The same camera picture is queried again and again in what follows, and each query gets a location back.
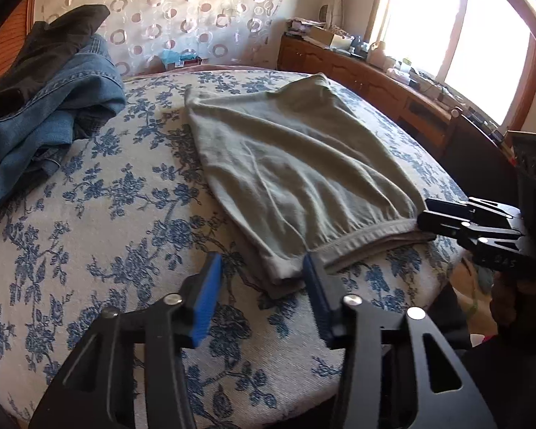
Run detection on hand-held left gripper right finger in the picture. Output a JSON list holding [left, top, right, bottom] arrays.
[[303, 254, 496, 429]]

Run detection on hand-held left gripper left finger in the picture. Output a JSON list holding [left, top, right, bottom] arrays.
[[29, 252, 223, 429]]

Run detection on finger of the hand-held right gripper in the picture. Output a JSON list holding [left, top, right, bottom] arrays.
[[424, 197, 521, 221], [417, 211, 536, 274]]

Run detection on grey-green pants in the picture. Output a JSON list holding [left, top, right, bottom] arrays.
[[184, 73, 436, 298]]

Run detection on person's right hand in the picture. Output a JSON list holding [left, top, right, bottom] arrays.
[[490, 272, 534, 328]]

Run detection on dark wooden chair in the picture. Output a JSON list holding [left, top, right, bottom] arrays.
[[447, 107, 519, 197]]

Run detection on blue floral bed sheet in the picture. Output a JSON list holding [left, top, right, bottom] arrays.
[[0, 69, 470, 423]]

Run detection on wooden sideboard cabinet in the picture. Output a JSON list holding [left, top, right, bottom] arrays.
[[277, 33, 519, 162]]

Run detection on person's dark clothing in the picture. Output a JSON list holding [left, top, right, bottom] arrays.
[[431, 283, 536, 429]]

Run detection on pink thermos jug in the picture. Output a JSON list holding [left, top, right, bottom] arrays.
[[367, 41, 387, 65]]

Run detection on wooden-framed window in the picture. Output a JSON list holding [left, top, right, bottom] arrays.
[[366, 0, 536, 130]]

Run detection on open cardboard box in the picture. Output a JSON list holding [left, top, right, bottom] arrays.
[[308, 26, 347, 48]]

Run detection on stack of papers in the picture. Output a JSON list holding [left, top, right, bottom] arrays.
[[286, 18, 322, 36]]

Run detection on pink floral blanket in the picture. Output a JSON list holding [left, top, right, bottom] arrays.
[[123, 65, 280, 82]]

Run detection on blue tissue box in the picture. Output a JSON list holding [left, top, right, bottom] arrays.
[[161, 49, 184, 70]]

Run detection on blue jeans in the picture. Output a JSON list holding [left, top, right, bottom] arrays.
[[0, 33, 126, 206]]

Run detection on circle-patterned sheer curtain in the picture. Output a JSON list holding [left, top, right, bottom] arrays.
[[33, 0, 289, 77]]

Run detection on dark grey garment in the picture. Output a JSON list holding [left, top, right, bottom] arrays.
[[0, 4, 111, 121]]

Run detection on wooden slatted wardrobe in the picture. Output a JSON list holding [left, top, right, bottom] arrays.
[[0, 0, 39, 90]]

